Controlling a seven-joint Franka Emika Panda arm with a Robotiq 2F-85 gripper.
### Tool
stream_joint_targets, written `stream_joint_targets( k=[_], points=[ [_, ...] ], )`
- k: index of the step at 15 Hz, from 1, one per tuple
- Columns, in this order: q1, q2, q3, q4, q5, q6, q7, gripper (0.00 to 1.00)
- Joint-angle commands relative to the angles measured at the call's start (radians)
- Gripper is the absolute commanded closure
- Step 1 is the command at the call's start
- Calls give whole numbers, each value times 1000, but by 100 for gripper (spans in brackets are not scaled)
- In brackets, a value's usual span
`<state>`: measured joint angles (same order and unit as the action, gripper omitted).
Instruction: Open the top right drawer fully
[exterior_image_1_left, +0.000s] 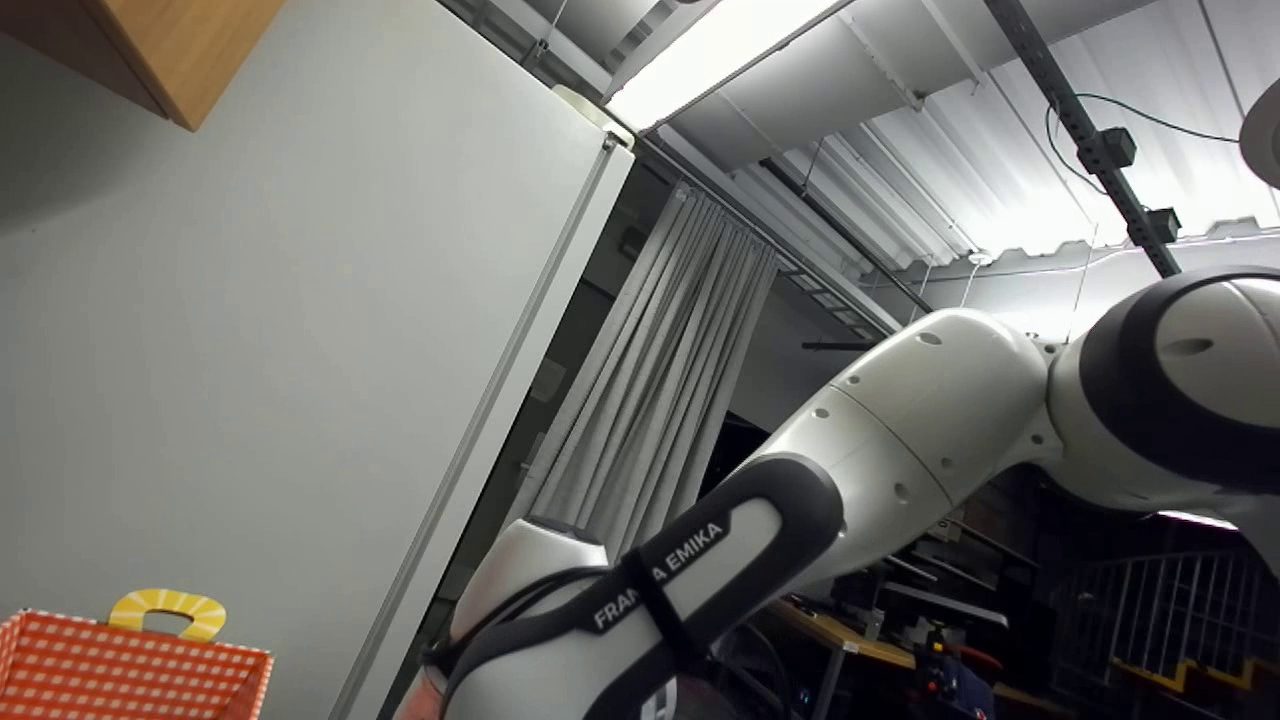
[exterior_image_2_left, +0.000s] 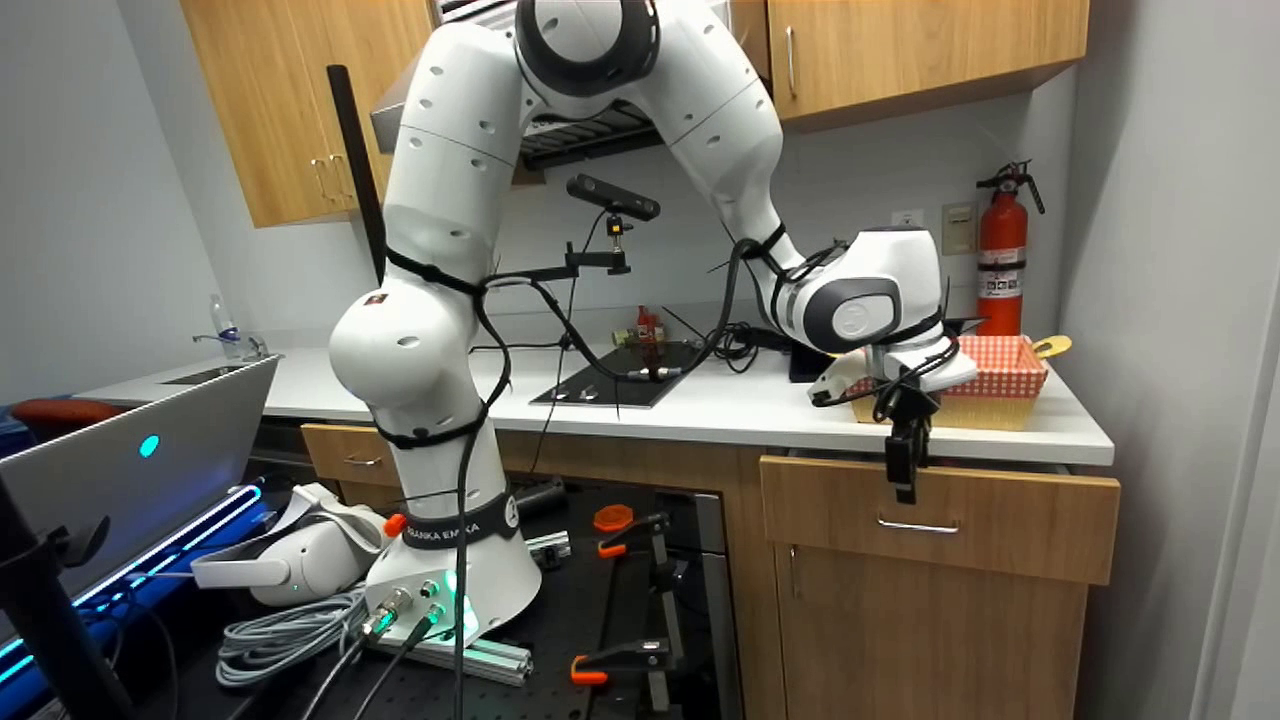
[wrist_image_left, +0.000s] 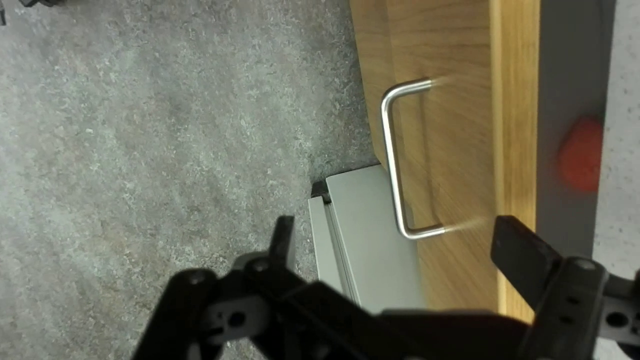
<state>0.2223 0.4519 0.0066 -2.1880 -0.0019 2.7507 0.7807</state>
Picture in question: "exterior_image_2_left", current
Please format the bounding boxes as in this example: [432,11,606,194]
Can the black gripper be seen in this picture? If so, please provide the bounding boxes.
[875,376,940,506]

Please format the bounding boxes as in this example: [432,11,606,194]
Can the wooden lower cabinet door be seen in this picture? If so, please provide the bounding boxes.
[777,541,1096,720]

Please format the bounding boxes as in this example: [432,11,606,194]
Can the red fire extinguisher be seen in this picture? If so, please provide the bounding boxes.
[970,155,1047,341]

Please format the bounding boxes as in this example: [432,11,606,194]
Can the small red figure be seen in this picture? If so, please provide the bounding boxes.
[627,303,671,367]

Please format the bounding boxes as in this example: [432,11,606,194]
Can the orange black clamp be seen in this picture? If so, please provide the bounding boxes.
[568,635,671,693]
[587,501,685,565]

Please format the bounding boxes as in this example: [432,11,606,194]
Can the black cooktop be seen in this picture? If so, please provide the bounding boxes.
[527,335,712,410]

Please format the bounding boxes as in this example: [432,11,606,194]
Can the wooden upper cabinet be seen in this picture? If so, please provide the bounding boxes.
[727,0,1096,129]
[174,0,444,232]

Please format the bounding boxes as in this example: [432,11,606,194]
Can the white power strip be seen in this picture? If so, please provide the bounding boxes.
[362,583,536,689]

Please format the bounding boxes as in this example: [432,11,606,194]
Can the white VR headset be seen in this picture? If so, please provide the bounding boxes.
[189,480,390,611]

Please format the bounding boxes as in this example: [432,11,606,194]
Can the black vertical pole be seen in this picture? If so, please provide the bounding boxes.
[325,61,390,289]

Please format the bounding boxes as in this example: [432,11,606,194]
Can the silver faucet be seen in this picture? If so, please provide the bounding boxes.
[189,290,270,359]

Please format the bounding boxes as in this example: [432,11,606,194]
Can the grey laptop with blue lights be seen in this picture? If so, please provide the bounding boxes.
[0,350,287,712]

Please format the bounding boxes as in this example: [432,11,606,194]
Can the black tripod stand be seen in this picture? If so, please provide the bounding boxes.
[0,476,137,720]

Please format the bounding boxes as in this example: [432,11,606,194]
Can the silver drawer handle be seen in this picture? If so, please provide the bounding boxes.
[870,510,963,541]

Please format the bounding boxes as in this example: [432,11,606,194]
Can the red basket with yellow handles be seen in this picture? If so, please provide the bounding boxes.
[950,330,1077,402]

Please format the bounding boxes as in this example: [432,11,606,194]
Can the black cable pile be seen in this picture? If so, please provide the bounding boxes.
[700,314,796,376]

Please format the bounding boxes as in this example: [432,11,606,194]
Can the beige switch plate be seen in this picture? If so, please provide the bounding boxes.
[937,194,980,259]

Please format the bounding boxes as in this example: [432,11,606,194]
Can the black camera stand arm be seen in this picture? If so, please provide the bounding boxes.
[475,242,633,290]

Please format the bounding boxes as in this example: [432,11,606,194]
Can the black stereo camera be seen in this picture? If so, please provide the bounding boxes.
[565,171,665,222]

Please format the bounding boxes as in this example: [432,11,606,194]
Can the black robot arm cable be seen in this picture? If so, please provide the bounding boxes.
[371,242,515,720]

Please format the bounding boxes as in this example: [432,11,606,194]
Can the grey coiled cable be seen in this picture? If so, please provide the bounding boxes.
[212,591,371,693]

